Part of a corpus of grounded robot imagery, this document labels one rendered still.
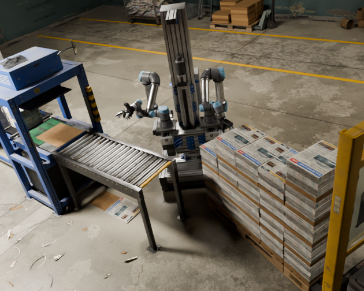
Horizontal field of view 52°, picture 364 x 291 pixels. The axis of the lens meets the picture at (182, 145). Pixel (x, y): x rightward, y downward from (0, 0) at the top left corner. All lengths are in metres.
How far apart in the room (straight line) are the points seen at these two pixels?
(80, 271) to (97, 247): 0.31
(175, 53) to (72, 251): 2.35
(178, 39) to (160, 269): 2.29
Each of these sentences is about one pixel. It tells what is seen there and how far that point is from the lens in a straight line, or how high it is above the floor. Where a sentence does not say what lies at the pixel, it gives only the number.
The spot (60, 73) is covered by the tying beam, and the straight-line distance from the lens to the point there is 4.25.
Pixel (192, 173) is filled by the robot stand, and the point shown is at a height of 0.23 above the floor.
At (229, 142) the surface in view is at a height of 1.06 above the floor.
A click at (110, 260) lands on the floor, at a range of 4.01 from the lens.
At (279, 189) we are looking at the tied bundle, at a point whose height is 0.97.
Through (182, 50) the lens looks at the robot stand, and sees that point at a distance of 3.99.
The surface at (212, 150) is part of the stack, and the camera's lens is 3.68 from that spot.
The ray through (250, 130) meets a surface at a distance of 3.50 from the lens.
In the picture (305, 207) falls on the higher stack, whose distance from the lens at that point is 2.86.
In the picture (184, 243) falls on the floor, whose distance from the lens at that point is 3.94.
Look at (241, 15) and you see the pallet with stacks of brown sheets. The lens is 9.51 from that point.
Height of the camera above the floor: 2.94
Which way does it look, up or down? 34 degrees down
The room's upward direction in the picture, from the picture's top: 10 degrees counter-clockwise
